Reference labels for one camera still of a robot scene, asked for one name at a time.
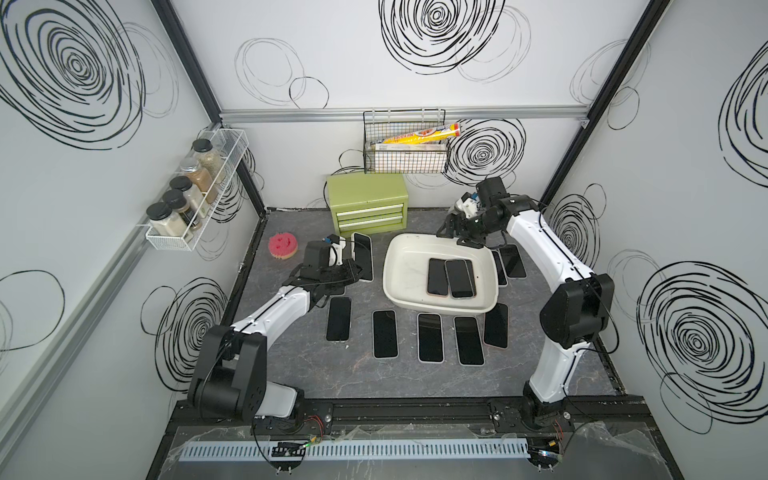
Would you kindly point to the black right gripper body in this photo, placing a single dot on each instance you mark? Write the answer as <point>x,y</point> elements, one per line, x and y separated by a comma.
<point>471,230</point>

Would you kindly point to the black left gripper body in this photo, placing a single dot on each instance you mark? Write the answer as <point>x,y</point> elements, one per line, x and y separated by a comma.
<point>337,276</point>

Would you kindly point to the white plastic storage box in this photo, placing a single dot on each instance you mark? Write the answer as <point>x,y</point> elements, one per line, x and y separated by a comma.
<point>405,275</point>

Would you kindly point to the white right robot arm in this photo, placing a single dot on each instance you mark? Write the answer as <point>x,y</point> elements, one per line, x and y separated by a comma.
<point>578,309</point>

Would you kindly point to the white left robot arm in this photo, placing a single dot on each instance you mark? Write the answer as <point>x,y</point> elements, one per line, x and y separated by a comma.
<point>230,376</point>

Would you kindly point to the extra black phone in box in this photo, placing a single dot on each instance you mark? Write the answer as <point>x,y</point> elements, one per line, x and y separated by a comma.
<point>460,278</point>

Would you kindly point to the white box in basket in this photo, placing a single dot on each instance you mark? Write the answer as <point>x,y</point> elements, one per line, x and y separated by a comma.
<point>409,148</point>

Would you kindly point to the pink smiley sponge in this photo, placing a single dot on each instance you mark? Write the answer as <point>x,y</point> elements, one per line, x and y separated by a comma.
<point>283,245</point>

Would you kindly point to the green metal drawer toolbox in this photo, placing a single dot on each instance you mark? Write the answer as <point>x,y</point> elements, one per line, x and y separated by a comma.
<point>367,203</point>

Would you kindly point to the spice jar white contents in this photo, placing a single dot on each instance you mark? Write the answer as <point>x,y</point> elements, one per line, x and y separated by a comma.
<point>192,193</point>

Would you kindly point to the spice jar brown contents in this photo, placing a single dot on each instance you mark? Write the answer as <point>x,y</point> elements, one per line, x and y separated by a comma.
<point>201,177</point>

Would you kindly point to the spice jar dark contents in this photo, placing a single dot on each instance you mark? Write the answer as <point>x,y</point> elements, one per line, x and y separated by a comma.
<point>177,201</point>

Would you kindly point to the spice jar black lid rear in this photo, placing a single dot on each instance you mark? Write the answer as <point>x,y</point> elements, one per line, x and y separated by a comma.
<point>209,158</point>

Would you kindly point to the spice jar black lid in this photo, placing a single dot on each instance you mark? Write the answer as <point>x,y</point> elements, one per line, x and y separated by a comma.
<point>165,220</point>
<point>209,158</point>

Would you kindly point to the spice jar black lid front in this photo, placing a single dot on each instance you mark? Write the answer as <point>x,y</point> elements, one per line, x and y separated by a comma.
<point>165,220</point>

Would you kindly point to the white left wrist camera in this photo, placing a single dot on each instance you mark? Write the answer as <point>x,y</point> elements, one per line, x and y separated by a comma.
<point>337,245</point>

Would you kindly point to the black wire wall basket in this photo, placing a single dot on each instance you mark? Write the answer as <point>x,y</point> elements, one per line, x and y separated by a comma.
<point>399,158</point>

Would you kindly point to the clear wall spice shelf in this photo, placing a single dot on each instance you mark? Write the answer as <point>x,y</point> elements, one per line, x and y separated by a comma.
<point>210,240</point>

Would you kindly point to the grey slotted cable duct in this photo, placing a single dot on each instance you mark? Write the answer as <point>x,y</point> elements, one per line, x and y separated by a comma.
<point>356,450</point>

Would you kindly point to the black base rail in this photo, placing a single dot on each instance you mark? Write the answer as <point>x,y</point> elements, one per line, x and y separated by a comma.
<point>500,415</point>

